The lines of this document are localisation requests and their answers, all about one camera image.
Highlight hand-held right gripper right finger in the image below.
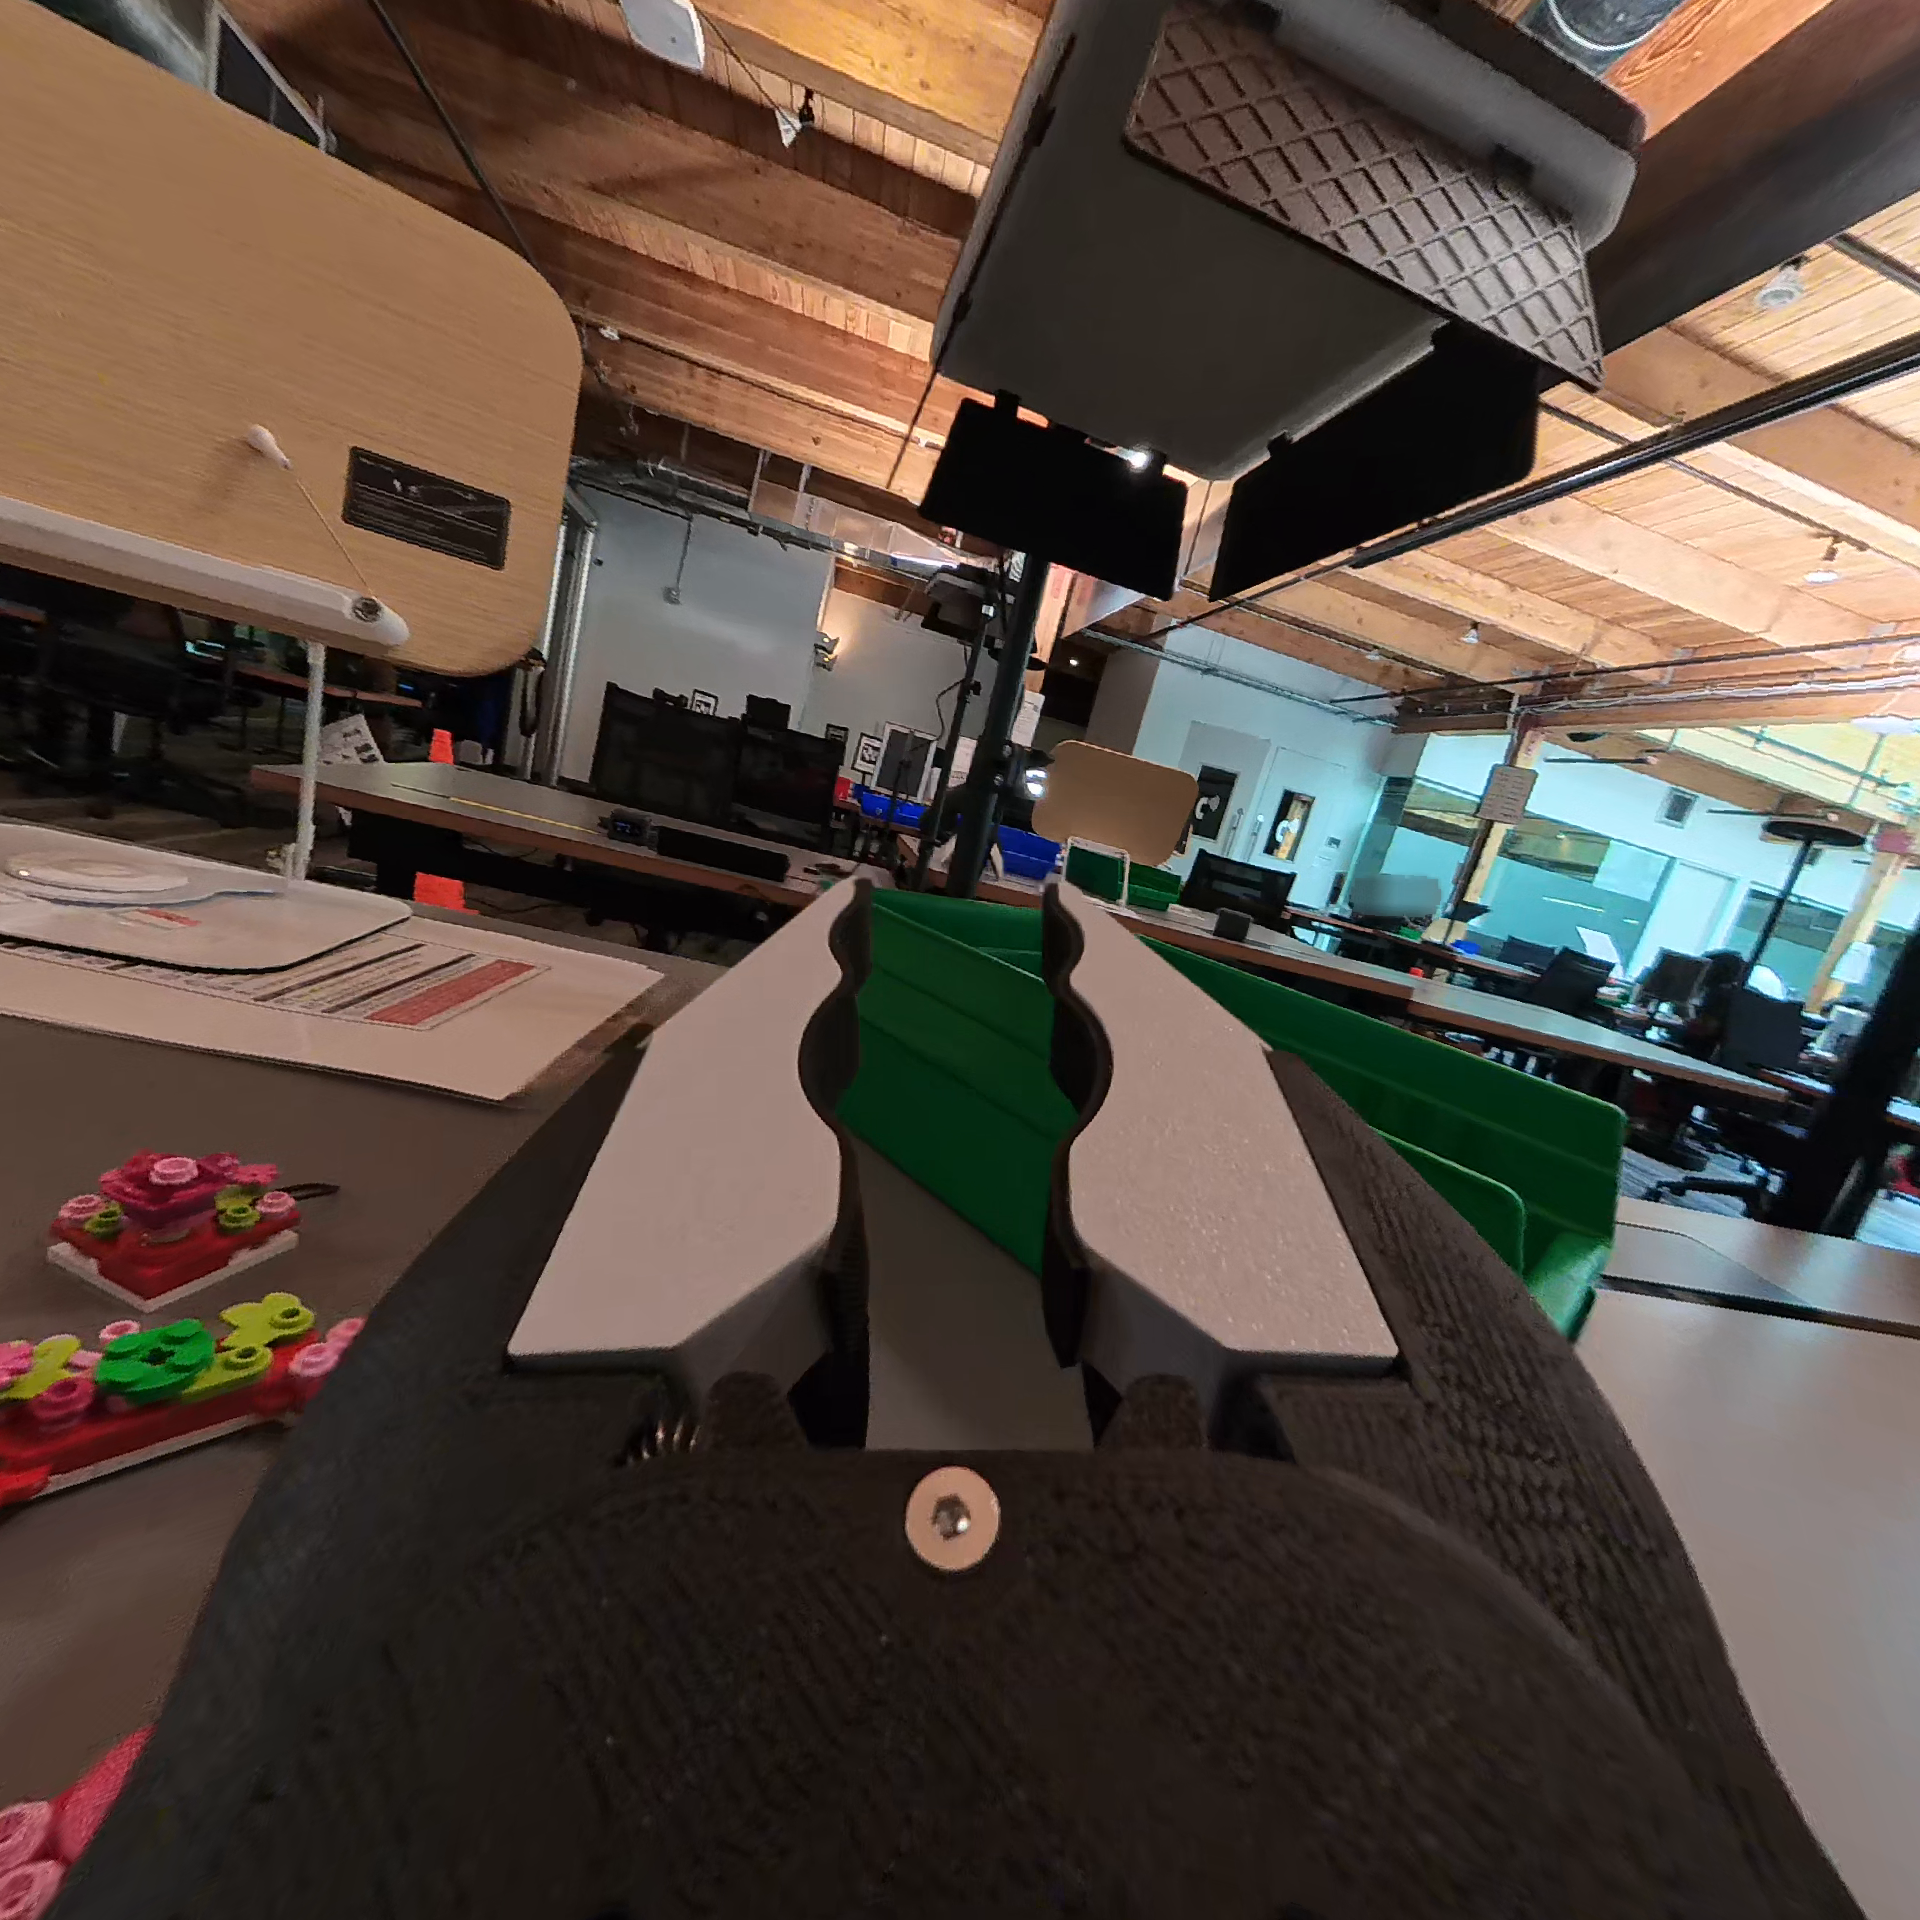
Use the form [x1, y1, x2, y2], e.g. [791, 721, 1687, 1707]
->
[1039, 881, 1401, 1393]

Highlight small green bin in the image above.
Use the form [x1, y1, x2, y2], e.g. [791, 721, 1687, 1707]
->
[1065, 844, 1182, 910]

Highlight lego flowers on red base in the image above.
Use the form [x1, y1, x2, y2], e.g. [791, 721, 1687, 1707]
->
[0, 1294, 365, 1509]

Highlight printed paper sheet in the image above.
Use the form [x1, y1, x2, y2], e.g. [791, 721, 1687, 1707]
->
[0, 915, 663, 1107]

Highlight pink lego piece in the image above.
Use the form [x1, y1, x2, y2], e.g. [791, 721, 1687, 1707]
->
[0, 1726, 154, 1920]

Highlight large green plastic bin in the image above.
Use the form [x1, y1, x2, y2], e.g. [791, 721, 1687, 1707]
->
[837, 886, 1629, 1339]

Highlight dark metal pole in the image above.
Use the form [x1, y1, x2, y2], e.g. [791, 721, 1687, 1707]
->
[921, 556, 1052, 902]

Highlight wooden panel white stand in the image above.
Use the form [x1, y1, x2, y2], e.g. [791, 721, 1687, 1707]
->
[0, 0, 585, 975]

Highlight silver air duct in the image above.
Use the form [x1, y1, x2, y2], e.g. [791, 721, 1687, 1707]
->
[151, 0, 332, 153]

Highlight small wooden panel stand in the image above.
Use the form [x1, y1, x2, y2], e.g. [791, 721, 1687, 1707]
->
[1036, 737, 1199, 869]

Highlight lego flowers on white plate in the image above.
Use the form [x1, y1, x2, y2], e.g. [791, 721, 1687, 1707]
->
[47, 1152, 301, 1312]

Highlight long wooden table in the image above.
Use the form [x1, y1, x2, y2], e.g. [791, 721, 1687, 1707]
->
[250, 761, 840, 910]

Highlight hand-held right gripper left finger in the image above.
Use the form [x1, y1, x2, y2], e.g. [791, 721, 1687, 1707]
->
[509, 879, 876, 1400]

